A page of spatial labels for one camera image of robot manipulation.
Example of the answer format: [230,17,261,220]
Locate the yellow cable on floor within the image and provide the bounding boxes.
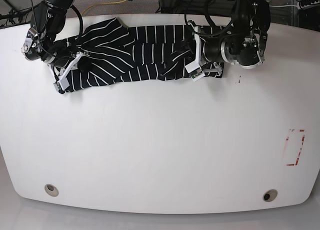
[80,0,127,17]

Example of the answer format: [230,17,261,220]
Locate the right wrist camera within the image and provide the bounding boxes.
[53,78,70,94]

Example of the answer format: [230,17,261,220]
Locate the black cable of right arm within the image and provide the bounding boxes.
[69,4,85,48]

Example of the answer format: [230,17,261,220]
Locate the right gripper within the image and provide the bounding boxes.
[21,28,84,84]

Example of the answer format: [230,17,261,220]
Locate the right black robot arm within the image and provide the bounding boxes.
[21,0,85,92]

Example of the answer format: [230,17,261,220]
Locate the right table cable grommet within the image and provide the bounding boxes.
[262,189,278,202]

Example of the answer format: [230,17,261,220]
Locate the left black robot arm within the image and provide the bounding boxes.
[184,0,271,81]

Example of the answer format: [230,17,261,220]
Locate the left table cable grommet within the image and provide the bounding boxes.
[44,184,59,197]

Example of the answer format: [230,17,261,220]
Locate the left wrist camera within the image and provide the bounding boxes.
[190,70,206,82]

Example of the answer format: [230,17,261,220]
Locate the red tape rectangle marking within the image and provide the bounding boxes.
[283,129,306,167]

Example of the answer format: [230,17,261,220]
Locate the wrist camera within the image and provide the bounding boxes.
[190,70,206,82]
[53,78,70,94]

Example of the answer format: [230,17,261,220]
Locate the table cable grommet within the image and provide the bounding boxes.
[262,189,278,202]
[44,184,59,197]

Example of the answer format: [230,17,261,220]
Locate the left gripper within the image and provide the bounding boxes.
[186,20,267,75]

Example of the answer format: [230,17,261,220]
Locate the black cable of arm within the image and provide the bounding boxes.
[69,4,85,48]
[183,0,251,38]

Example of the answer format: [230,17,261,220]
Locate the black white striped T-shirt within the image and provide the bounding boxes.
[51,17,225,95]

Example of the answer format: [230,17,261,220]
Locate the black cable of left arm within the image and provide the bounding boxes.
[183,0,251,38]

